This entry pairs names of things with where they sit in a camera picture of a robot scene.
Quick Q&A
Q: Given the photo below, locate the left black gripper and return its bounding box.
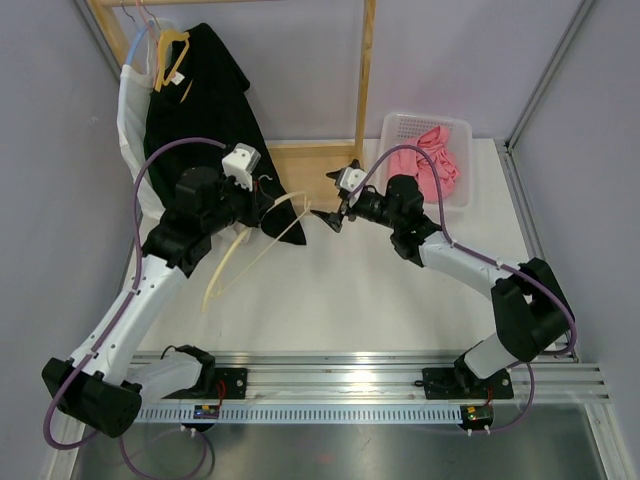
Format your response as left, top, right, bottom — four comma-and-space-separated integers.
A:
203, 172, 275, 235

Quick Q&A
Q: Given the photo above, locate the cream hanger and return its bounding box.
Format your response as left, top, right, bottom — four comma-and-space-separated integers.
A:
200, 173, 314, 314

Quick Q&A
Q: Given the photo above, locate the black t shirt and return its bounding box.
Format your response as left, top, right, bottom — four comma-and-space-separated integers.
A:
143, 23, 297, 238

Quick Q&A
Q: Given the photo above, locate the pink t shirt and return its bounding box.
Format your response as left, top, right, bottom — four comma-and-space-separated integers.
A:
388, 126, 461, 204

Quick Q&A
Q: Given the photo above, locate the white t shirt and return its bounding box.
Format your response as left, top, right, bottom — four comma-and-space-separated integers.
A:
115, 17, 174, 226

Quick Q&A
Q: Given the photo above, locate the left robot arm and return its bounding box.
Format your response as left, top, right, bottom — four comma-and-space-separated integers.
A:
42, 167, 260, 449

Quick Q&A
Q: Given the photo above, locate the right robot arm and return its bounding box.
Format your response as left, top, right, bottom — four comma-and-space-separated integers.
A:
313, 161, 575, 399

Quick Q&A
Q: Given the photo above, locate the yellow hanger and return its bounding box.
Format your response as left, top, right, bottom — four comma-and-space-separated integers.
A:
154, 27, 190, 92

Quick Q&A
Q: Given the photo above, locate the blue white hanger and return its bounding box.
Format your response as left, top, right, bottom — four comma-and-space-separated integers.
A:
124, 13, 161, 70

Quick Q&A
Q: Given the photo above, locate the pink hanger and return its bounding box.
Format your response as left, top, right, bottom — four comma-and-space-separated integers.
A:
134, 0, 157, 25

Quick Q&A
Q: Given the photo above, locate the wooden clothes rack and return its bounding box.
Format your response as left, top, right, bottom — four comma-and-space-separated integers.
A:
100, 1, 376, 211

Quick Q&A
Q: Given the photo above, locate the white plastic basket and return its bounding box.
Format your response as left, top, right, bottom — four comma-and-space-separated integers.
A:
371, 113, 474, 213

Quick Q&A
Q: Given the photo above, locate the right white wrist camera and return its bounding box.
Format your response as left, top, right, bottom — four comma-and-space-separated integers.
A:
335, 166, 368, 206

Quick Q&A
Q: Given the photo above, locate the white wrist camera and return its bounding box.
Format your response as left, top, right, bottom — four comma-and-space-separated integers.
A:
335, 166, 368, 206
221, 143, 261, 192

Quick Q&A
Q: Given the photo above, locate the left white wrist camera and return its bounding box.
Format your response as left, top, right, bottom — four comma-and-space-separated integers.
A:
221, 143, 261, 192

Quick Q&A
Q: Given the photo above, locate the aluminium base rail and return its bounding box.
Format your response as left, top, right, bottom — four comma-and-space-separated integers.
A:
213, 350, 611, 405

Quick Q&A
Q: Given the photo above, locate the right aluminium frame post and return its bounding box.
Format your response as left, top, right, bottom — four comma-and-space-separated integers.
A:
503, 0, 599, 154

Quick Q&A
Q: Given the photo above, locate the aluminium frame post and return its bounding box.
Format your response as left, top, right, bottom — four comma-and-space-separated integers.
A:
503, 0, 599, 154
73, 0, 162, 156

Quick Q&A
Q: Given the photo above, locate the left aluminium frame post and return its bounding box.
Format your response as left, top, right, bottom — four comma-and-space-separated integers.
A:
73, 0, 162, 156

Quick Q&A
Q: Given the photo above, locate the white slotted cable duct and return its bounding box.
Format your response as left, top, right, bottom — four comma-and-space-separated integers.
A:
136, 403, 462, 425

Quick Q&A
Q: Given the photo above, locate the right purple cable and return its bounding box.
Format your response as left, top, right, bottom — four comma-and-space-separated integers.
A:
349, 144, 580, 436

